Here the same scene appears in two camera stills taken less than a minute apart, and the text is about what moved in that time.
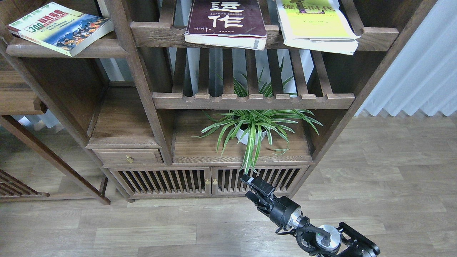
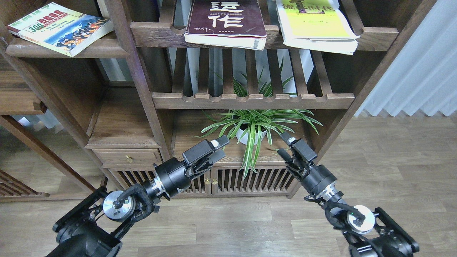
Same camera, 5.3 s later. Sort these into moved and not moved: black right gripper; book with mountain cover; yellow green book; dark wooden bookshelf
Moved: black right gripper
Not moved: yellow green book; book with mountain cover; dark wooden bookshelf
